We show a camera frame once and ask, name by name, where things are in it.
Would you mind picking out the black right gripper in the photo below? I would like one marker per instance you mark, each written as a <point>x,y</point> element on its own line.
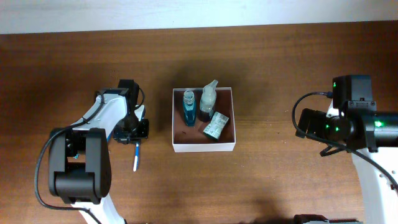
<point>313,127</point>

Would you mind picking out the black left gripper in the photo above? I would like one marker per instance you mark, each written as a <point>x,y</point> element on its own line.
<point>122,136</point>

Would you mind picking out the blue white toothbrush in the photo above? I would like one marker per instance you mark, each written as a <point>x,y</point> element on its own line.
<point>136,157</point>

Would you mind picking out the teal mouthwash bottle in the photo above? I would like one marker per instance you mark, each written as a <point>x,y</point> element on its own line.
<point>189,107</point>

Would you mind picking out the clear dark spray bottle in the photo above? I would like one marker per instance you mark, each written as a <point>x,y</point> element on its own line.
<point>207,102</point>

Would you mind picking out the green Dettol soap box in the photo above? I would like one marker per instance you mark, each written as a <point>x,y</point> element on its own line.
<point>214,128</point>

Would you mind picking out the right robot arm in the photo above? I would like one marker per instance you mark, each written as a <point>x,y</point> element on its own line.
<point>371,139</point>

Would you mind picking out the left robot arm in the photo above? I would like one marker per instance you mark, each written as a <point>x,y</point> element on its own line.
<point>79,163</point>

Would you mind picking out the white cardboard box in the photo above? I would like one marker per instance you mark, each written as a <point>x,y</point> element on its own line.
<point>192,139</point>

